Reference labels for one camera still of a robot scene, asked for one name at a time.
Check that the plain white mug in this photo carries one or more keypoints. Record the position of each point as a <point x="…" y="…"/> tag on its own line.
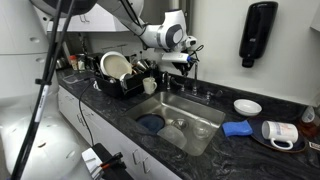
<point x="149" y="85"/>

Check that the black wall soap dispenser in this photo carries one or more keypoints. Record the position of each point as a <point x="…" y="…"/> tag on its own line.
<point x="258" y="30"/>

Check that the clear flat plastic lid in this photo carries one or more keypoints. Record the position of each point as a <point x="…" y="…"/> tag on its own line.
<point x="71" y="79"/>

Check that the clear plastic square container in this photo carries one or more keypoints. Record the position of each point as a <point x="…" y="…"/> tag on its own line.
<point x="171" y="136"/>

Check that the white lower cabinet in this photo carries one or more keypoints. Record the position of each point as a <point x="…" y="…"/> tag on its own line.
<point x="110" y="136"/>

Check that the white upper cabinet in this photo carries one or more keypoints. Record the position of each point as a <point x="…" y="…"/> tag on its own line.
<point x="93" y="21"/>

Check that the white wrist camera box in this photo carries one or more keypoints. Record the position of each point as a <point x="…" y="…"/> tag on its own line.
<point x="175" y="57"/>

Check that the black white floor device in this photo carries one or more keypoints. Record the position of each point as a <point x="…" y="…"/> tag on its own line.
<point x="100" y="163"/>

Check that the white shallow bowl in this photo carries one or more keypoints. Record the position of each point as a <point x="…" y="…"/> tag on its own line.
<point x="247" y="106"/>

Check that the metal sink drain strainer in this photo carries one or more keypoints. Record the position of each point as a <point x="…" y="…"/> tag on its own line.
<point x="180" y="124"/>

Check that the white plate in rack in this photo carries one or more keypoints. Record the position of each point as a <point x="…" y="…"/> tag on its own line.
<point x="115" y="65"/>

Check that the blue sponge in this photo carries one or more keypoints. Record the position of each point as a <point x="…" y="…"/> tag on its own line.
<point x="237" y="128"/>

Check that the dark capped spice jar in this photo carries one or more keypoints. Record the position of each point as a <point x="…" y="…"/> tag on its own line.
<point x="81" y="62"/>

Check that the chrome tap nozzle spout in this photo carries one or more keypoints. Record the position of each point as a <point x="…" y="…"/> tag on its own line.
<point x="195" y="81"/>

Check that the soap bottle amber liquid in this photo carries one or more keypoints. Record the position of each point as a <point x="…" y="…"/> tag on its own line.
<point x="308" y="116"/>

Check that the clear drinking glass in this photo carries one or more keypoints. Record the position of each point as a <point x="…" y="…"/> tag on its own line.
<point x="202" y="128"/>

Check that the dark round plate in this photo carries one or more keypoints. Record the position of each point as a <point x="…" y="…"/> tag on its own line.
<point x="256" y="136"/>

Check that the white printed mug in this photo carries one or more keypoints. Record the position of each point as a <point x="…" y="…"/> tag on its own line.
<point x="280" y="132"/>

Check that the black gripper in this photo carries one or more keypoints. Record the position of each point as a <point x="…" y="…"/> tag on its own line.
<point x="182" y="66"/>

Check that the white tall cabinet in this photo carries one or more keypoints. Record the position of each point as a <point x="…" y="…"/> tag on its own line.
<point x="20" y="50"/>

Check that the red capped spice jar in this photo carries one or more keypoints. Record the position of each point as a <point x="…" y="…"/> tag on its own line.
<point x="73" y="62"/>

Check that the black dish drying rack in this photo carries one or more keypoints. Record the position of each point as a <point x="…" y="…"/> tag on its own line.
<point x="115" y="87"/>

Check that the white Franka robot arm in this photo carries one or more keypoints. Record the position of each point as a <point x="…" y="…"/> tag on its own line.
<point x="166" y="33"/>

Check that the black tripod pole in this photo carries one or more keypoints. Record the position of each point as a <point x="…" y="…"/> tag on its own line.
<point x="40" y="93"/>

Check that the blue glazed ceramic plate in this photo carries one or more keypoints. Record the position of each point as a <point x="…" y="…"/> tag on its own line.
<point x="150" y="122"/>

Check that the stainless steel sink basin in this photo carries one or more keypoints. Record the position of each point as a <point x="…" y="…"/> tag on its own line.
<point x="186" y="110"/>

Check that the metal cup in rack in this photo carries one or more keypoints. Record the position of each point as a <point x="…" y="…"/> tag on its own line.
<point x="142" y="65"/>

